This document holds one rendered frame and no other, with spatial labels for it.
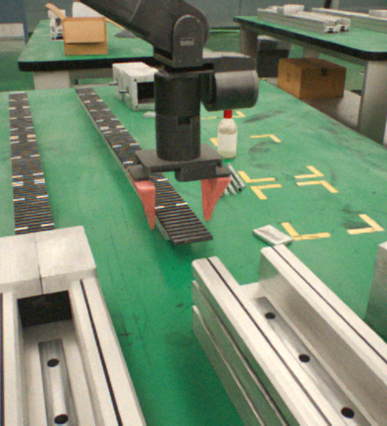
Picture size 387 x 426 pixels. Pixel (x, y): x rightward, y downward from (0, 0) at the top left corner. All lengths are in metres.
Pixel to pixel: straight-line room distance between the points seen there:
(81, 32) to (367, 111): 1.53
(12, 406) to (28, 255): 0.18
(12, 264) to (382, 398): 0.33
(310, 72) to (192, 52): 3.62
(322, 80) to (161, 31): 3.69
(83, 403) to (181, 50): 0.38
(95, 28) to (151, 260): 1.92
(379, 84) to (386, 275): 2.42
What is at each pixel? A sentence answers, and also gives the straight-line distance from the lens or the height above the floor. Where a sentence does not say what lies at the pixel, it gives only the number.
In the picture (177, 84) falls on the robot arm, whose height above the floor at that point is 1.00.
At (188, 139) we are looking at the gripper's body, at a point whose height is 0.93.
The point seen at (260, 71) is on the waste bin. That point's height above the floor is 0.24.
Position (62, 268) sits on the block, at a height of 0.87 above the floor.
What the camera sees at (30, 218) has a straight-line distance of 0.72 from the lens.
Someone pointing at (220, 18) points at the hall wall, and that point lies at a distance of 11.74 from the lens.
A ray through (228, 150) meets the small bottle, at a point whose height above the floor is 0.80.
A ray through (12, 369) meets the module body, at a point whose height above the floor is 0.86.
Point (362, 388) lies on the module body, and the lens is 0.41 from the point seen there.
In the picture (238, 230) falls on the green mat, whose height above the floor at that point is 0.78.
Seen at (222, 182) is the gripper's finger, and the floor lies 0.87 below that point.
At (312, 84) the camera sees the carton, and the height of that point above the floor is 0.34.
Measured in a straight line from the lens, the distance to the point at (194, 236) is 0.64.
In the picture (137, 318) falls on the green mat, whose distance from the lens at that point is 0.56.
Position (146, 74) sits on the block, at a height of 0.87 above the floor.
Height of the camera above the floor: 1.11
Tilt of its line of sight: 26 degrees down
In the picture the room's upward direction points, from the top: straight up
